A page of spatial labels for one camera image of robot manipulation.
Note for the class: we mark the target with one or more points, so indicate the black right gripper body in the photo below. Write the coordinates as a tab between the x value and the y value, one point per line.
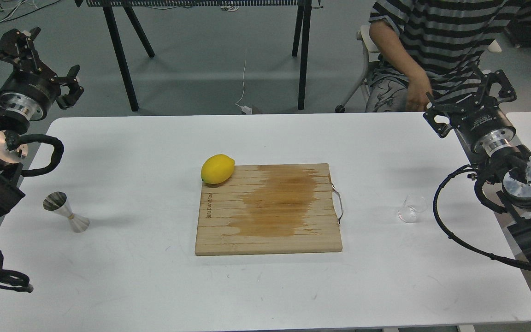
485	130

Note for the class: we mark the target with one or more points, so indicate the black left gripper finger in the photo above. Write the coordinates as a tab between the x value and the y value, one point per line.
75	91
17	48

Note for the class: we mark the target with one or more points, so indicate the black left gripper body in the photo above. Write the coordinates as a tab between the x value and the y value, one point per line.
29	93

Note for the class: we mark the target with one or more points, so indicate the small clear glass cup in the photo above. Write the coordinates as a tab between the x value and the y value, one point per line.
412	208

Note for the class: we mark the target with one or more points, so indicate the steel double jigger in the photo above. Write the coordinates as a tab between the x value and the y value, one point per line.
57	202

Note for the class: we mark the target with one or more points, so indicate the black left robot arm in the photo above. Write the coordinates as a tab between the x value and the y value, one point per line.
14	140

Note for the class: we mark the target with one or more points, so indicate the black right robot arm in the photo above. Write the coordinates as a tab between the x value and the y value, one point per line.
500	170

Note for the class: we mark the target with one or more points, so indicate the person in striped shirt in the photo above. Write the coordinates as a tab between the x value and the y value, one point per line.
429	47

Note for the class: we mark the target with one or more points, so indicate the yellow lemon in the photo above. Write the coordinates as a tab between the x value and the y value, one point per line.
217	169

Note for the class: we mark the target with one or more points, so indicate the wooden cutting board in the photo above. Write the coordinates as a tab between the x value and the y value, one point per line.
269	209

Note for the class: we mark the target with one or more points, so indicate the black metal table frame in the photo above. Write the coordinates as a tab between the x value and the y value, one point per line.
300	41

